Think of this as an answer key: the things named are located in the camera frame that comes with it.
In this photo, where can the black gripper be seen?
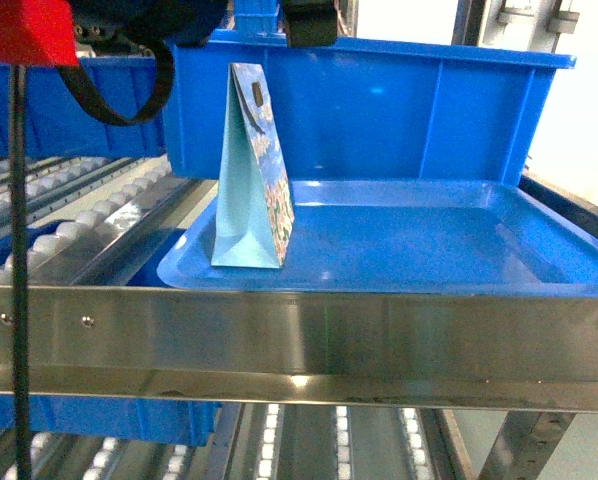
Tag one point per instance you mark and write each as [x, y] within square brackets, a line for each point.
[310, 23]

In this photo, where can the flower gift bag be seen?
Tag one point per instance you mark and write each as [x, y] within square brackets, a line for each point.
[255, 216]

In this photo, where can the large blue crate behind tray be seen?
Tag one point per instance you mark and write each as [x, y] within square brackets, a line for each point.
[368, 109]

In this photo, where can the blue plastic tray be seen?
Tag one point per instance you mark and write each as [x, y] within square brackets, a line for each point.
[446, 237]

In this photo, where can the white roller track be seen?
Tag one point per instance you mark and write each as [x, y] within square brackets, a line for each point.
[57, 258]

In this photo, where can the blue crate left shelf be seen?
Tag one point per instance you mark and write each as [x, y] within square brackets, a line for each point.
[57, 126]

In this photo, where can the blue crate lower left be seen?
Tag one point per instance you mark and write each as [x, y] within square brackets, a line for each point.
[188, 423]

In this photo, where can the steel shelf front rail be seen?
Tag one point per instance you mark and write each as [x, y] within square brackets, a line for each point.
[529, 351]

